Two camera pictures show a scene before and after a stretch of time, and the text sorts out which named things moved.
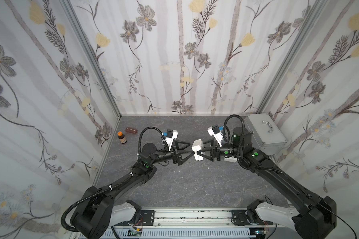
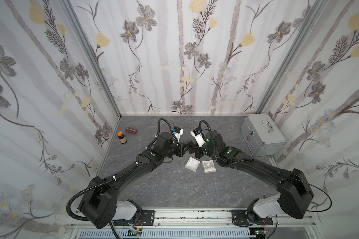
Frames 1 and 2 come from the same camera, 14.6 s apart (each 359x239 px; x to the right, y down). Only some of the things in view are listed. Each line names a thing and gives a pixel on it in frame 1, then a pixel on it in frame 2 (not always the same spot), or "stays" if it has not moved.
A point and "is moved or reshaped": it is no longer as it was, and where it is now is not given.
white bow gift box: [197, 146] is moved or reshaped
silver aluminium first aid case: [265, 135] stays
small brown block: [131, 130] stays
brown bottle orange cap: [121, 137] stays
